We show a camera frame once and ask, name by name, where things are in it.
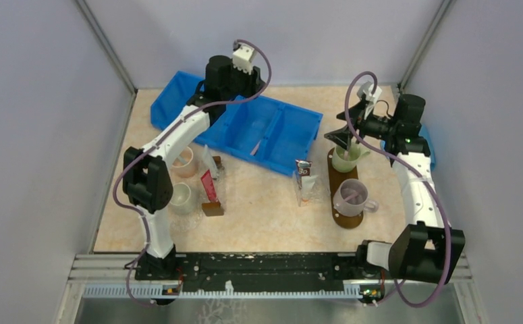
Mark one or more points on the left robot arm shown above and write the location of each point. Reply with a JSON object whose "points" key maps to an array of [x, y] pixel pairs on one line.
{"points": [[144, 186]]}

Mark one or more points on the clear holder with wooden ends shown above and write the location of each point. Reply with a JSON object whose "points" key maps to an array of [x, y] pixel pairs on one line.
{"points": [[212, 207]]}

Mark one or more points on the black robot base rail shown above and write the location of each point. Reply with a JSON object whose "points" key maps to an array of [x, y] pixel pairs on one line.
{"points": [[257, 273]]}

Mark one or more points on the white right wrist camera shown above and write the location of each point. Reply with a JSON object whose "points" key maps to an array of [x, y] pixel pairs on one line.
{"points": [[370, 94]]}

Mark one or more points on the white tube orange cap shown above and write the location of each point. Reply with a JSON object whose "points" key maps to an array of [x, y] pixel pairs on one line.
{"points": [[307, 186]]}

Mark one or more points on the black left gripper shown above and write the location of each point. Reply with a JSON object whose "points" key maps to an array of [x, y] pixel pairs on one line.
{"points": [[254, 84]]}

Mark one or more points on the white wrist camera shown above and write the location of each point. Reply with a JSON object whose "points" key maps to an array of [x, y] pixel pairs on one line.
{"points": [[370, 94], [242, 57]]}

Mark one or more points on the white tube black cap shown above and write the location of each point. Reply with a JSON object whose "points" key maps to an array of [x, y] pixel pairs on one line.
{"points": [[209, 162]]}

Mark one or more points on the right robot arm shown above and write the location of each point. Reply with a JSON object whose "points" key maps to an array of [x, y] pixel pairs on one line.
{"points": [[428, 249]]}

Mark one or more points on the blue divided storage bin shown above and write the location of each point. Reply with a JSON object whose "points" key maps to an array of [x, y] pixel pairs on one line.
{"points": [[289, 130]]}

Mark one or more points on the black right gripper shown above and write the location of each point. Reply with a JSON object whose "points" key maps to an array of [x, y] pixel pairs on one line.
{"points": [[355, 113]]}

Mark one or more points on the brown oval wooden tray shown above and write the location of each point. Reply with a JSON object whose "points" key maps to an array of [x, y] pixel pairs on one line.
{"points": [[335, 179]]}

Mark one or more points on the grey ceramic mug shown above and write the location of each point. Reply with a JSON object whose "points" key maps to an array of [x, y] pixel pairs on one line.
{"points": [[362, 203]]}

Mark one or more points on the clear textured acrylic tray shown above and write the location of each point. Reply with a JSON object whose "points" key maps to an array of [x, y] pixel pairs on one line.
{"points": [[321, 191]]}

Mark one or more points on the white ceramic mug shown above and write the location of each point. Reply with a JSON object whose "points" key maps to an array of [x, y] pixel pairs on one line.
{"points": [[185, 165]]}

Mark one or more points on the light pink toothbrush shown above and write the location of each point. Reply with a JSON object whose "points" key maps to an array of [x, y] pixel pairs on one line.
{"points": [[342, 199]]}

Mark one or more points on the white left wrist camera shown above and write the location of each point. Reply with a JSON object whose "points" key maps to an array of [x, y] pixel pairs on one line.
{"points": [[242, 57]]}

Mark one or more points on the cream speckled ceramic mug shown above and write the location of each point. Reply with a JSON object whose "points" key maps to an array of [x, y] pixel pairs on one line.
{"points": [[184, 199]]}

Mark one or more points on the green ceramic mug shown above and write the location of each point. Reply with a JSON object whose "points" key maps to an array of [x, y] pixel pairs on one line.
{"points": [[345, 160]]}

